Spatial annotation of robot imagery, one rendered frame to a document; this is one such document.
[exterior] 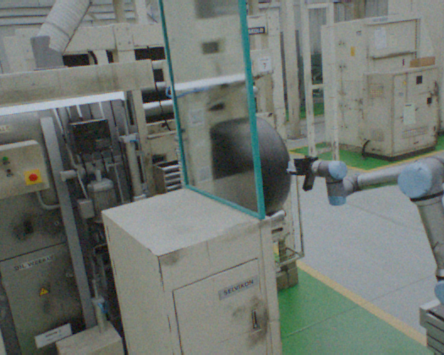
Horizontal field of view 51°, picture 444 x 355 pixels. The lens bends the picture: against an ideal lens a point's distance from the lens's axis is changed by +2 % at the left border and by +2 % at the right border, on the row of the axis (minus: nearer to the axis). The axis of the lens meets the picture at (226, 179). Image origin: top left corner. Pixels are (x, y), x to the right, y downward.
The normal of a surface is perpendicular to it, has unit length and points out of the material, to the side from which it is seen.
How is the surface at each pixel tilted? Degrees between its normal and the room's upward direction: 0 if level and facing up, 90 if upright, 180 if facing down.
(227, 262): 90
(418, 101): 90
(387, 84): 90
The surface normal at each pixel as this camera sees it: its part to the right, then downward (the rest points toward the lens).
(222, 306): 0.52, 0.18
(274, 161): 0.47, -0.09
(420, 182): -0.81, 0.14
